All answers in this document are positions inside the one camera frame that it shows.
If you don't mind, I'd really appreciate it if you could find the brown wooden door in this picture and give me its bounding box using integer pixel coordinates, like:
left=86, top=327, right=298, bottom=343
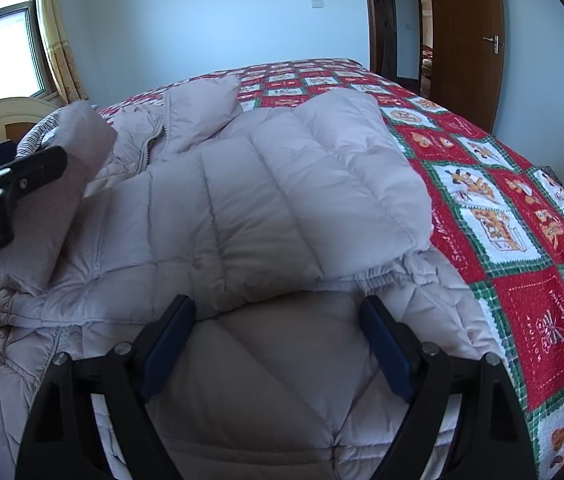
left=427, top=0, right=506, bottom=134

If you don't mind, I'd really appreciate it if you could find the beige quilted down jacket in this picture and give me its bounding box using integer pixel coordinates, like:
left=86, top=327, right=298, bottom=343
left=0, top=76, right=513, bottom=480

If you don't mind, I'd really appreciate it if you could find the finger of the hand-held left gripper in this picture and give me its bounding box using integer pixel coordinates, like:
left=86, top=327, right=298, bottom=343
left=0, top=146, right=69, bottom=202

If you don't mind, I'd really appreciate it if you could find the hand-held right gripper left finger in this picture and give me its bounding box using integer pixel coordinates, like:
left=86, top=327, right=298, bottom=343
left=16, top=294, right=197, bottom=480

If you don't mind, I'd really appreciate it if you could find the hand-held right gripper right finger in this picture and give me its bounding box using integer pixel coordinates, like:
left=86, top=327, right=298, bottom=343
left=359, top=295, right=539, bottom=480

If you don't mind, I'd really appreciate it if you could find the striped cloth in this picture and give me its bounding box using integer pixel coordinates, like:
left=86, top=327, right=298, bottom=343
left=16, top=110, right=70, bottom=161

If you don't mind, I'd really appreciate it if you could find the red printed patchwork quilt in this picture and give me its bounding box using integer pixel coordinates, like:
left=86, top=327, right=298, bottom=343
left=0, top=59, right=564, bottom=480

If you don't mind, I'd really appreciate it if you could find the yellow patterned curtain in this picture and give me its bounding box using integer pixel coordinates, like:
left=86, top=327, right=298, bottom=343
left=34, top=0, right=90, bottom=107

